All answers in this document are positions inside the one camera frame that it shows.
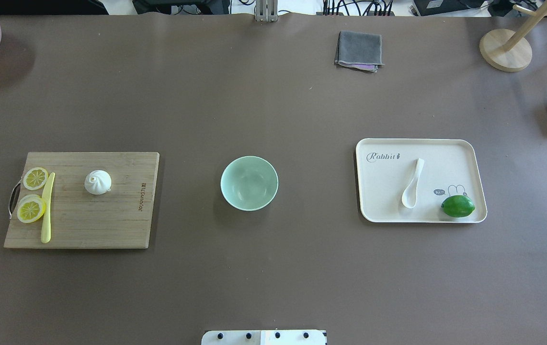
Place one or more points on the white ceramic spoon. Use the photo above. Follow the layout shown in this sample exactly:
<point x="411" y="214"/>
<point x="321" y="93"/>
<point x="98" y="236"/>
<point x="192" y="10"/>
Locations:
<point x="409" y="196"/>

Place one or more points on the white steamed bun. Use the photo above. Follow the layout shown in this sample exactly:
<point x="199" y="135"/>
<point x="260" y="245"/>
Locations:
<point x="98" y="182"/>

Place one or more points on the mint green bowl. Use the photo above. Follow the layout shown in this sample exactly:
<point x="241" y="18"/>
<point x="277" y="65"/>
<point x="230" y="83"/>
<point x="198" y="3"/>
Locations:
<point x="249" y="183"/>

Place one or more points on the cream rabbit tray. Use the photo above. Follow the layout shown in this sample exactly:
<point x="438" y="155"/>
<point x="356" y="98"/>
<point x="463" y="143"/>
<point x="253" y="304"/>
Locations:
<point x="385" y="167"/>

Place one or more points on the grey folded cloth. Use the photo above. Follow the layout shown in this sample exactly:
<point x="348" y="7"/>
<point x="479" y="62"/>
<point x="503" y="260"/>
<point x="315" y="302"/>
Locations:
<point x="361" y="51"/>

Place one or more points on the wooden cutting board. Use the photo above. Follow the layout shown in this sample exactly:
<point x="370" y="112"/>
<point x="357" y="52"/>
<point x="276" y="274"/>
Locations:
<point x="119" y="219"/>

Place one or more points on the green lime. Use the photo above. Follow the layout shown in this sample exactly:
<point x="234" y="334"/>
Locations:
<point x="458" y="206"/>

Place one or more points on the yellow plastic knife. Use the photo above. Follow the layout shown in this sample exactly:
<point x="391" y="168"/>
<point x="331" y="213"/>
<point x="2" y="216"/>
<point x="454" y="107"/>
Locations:
<point x="46" y="229"/>

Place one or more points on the upper lemon slice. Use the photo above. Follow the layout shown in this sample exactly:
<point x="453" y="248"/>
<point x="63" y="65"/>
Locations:
<point x="35" y="178"/>

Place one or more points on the lemon slice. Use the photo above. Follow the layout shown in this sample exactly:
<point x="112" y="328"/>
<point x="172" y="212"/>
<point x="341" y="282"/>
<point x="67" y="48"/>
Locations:
<point x="30" y="208"/>
<point x="35" y="178"/>

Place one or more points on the lower lemon slice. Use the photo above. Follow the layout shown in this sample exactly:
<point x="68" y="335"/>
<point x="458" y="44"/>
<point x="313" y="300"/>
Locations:
<point x="30" y="208"/>

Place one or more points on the wooden mug tree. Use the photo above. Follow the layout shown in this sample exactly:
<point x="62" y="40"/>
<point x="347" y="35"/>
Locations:
<point x="508" y="50"/>

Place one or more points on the aluminium frame post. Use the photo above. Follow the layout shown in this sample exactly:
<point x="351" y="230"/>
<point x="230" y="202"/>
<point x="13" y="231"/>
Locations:
<point x="266" y="10"/>

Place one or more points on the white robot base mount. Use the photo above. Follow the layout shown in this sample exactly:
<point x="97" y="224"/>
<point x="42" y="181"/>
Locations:
<point x="265" y="337"/>

